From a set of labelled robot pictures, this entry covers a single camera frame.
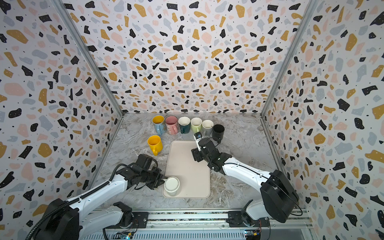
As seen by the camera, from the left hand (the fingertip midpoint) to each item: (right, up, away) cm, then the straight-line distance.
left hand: (170, 175), depth 81 cm
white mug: (+1, -4, -2) cm, 5 cm away
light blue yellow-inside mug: (-12, +28, +22) cm, 37 cm away
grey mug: (+21, +26, +21) cm, 39 cm away
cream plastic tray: (+13, -3, +8) cm, 15 cm away
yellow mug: (-12, +15, +15) cm, 24 cm away
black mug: (+28, +23, +20) cm, 41 cm away
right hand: (+14, +16, +3) cm, 21 cm away
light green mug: (+13, +28, +23) cm, 39 cm away
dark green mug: (+5, +28, +23) cm, 36 cm away
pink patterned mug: (-3, +28, +20) cm, 34 cm away
